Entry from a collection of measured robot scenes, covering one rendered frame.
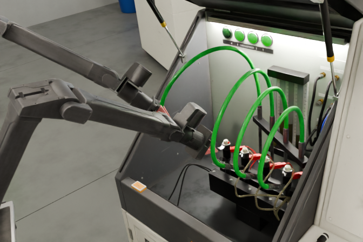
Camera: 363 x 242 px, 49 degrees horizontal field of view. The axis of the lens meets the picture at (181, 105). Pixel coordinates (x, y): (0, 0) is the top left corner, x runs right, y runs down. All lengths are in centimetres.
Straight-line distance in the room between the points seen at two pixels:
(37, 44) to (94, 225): 171
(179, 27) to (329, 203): 312
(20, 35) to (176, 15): 286
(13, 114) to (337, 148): 82
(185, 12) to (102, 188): 197
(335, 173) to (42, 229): 215
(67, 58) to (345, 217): 94
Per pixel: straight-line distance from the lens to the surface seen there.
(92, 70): 128
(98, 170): 326
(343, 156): 116
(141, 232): 163
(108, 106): 96
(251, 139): 172
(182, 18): 410
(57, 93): 88
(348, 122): 113
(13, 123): 87
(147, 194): 145
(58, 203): 307
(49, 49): 131
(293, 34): 136
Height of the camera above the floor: 188
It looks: 29 degrees down
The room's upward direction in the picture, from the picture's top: 7 degrees counter-clockwise
